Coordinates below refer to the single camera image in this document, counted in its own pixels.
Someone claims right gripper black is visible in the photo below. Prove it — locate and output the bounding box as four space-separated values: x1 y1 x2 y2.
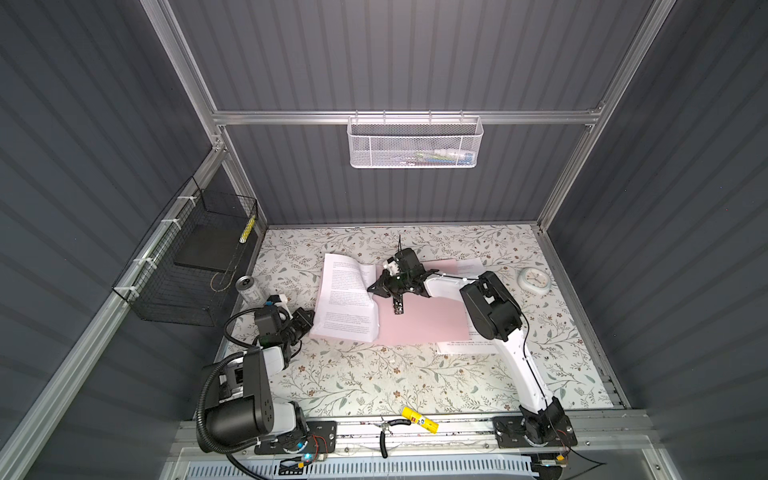
367 271 412 301

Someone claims printed paper sheet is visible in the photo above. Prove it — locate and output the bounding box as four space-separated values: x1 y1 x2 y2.
437 340 497 355
310 253 379 343
456 258 486 278

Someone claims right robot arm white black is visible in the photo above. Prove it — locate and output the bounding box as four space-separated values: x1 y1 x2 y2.
367 248 577 450

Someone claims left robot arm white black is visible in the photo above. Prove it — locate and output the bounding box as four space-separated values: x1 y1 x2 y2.
194 303 315 454

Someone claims silver folder clip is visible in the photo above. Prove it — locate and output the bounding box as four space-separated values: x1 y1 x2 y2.
392 294 404 315

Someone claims silver metal can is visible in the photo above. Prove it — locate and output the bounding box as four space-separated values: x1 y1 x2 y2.
235 275 267 308

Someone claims yellow tube in basket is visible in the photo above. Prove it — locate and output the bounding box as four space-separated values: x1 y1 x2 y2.
239 215 256 244

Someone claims black notebook in basket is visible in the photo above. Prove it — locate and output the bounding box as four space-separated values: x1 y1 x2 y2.
173 225 250 273

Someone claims yellow marker pen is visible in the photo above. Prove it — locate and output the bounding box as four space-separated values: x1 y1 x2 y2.
401 407 439 434

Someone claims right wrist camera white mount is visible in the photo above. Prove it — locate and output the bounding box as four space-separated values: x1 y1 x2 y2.
384 254 406 277

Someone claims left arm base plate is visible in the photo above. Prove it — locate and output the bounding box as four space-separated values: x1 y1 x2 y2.
253 420 338 455

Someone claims black wire basket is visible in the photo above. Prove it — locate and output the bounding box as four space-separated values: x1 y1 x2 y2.
113 180 259 327

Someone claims white wire mesh basket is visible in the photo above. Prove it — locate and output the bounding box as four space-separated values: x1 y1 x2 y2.
346 115 484 169

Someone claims left black corrugated cable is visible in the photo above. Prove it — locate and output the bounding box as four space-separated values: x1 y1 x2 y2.
194 307 268 480

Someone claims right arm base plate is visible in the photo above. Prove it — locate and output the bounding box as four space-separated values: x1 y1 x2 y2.
492 415 578 448

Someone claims aluminium front rail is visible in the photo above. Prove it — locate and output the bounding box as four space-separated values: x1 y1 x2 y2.
164 410 658 460

